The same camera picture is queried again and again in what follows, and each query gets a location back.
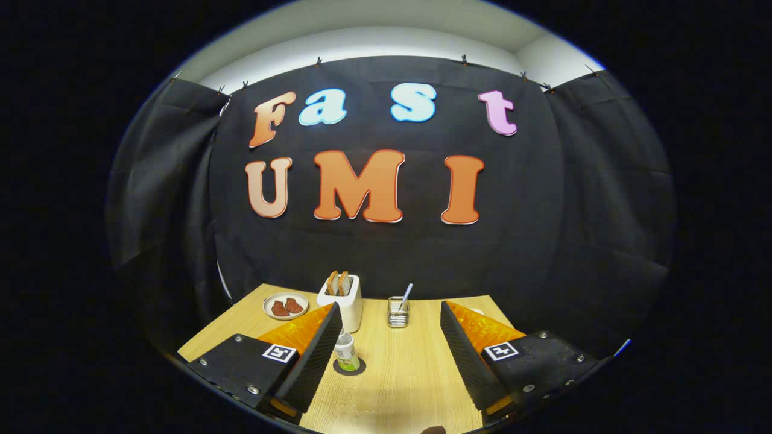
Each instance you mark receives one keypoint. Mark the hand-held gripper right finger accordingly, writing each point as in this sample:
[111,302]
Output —
[464,361]

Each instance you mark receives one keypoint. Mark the dark round coaster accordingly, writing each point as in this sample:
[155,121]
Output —
[362,367]

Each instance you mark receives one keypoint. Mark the clear plastic juice bottle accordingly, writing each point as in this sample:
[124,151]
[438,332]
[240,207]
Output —
[347,355]

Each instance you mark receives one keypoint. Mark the white toaster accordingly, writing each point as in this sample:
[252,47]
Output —
[350,310]

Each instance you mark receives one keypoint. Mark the toast slice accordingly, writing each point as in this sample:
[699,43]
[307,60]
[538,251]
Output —
[344,282]
[332,282]

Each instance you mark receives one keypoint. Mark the white round plate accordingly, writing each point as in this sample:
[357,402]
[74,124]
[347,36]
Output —
[286,295]

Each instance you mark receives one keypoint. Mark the red meat piece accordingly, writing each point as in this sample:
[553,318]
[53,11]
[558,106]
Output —
[279,308]
[294,305]

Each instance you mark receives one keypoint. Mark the wooden table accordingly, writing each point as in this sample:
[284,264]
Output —
[398,374]

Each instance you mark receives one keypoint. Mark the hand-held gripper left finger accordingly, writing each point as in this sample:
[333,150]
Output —
[316,361]

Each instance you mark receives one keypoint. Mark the metal spoon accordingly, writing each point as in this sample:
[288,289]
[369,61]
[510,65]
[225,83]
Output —
[408,291]

